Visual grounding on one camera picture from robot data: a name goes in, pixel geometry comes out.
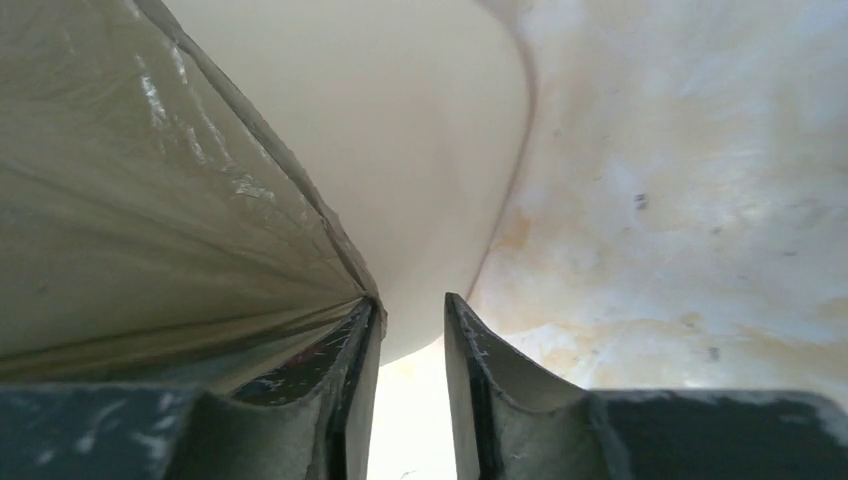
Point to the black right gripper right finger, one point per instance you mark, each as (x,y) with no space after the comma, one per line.
(513,419)

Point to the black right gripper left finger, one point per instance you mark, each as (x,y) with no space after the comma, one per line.
(308,418)

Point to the dark translucent trash bag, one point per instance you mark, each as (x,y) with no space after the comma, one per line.
(154,227)

